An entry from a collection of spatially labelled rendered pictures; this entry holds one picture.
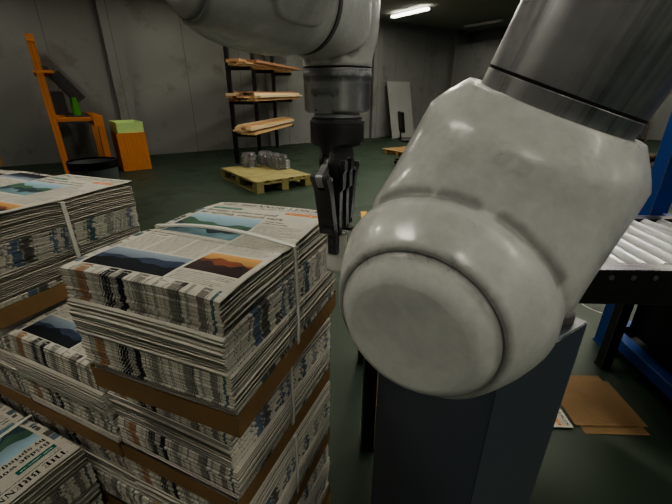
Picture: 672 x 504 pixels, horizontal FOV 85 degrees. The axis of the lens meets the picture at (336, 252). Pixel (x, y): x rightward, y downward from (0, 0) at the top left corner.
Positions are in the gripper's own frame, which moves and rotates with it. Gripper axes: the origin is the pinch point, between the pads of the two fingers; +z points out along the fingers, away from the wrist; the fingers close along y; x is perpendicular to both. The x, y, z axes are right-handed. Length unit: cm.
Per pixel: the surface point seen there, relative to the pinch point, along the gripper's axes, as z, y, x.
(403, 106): 18, -1134, -272
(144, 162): 95, -428, -566
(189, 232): -0.4, 3.8, -26.9
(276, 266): 1.2, 6.6, -7.2
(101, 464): 54, 18, -50
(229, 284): -0.7, 16.8, -7.7
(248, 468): 36.3, 15.9, -9.6
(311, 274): 8.1, -5.0, -7.4
